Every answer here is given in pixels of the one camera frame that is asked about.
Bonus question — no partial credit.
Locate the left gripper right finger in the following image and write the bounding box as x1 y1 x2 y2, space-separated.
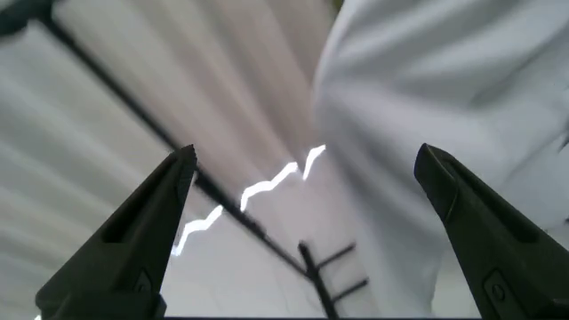
413 141 569 319

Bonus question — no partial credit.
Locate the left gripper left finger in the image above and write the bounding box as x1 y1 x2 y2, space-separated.
34 143 199 319

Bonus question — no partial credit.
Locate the pale grey garment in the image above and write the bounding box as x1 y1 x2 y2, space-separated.
313 0 569 317

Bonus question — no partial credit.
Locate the black clothes rack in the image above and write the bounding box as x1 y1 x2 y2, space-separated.
0 0 370 319

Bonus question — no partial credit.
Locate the white curtain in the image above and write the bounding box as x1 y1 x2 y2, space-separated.
0 0 339 319

